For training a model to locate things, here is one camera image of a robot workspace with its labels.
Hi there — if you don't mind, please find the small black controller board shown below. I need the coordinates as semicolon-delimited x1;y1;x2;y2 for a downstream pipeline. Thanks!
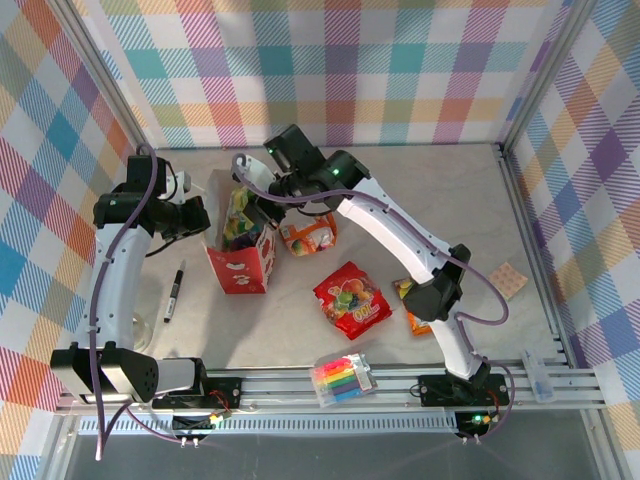
172;409;234;436
457;409;501;436

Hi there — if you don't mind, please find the aluminium frame post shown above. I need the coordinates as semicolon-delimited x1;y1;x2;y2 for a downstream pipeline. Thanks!
499;0;596;156
49;0;154;164

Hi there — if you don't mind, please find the red white strawberry paper bag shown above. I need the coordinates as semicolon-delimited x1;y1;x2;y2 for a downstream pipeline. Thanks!
203;169;279;296

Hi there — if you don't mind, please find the orange Fox's candy bag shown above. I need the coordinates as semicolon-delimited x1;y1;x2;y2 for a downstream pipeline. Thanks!
392;277;436;337

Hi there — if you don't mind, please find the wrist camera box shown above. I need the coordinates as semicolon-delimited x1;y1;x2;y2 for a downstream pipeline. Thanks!
172;171;194;199
230;153;276;190

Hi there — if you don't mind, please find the slotted grey cable duct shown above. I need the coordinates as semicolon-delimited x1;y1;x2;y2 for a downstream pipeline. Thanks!
77;414;461;436

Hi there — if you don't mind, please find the clear plastic box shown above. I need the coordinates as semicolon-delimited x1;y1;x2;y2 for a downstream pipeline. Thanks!
519;349;556;404

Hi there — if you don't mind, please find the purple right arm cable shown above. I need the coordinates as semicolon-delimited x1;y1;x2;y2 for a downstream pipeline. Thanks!
230;152;511;445

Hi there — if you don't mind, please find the beige dotted pad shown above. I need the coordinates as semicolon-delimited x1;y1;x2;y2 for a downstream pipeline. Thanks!
488;260;529;301

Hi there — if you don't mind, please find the black marker pen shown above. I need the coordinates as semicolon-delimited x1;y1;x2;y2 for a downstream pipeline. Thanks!
163;258;187;324

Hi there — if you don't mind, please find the plaid backdrop cloth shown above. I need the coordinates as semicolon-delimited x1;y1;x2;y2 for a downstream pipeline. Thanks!
504;0;640;480
74;0;576;151
0;0;151;480

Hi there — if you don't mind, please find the orange fruit snack bag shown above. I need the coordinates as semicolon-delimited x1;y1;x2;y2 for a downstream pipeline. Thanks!
278;212;339;259

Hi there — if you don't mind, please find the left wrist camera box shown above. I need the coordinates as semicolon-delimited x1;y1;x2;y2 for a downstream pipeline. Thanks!
172;171;194;199

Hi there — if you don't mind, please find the pack of coloured highlighters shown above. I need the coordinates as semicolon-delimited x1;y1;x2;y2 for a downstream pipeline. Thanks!
308;352;379;409

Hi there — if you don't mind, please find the red Lot 100 gummy bag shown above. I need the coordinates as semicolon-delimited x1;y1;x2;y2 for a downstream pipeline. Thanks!
313;260;394;341

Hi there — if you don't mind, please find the aluminium mounting rail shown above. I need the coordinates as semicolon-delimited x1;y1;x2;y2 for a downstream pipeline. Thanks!
54;367;609;414

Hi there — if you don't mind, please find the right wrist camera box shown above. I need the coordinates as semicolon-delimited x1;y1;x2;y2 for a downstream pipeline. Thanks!
230;153;276;190

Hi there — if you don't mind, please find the green Fox's candy bag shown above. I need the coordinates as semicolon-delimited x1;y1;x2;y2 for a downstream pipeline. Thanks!
222;187;262;251

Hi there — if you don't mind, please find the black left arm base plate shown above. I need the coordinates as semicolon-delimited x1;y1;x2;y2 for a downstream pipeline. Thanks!
152;377;244;409

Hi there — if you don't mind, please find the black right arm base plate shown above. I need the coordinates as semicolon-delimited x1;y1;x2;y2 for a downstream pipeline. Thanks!
417;373;511;407

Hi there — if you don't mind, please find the clear glass dish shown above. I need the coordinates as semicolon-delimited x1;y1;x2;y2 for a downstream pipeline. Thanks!
132;312;154;351

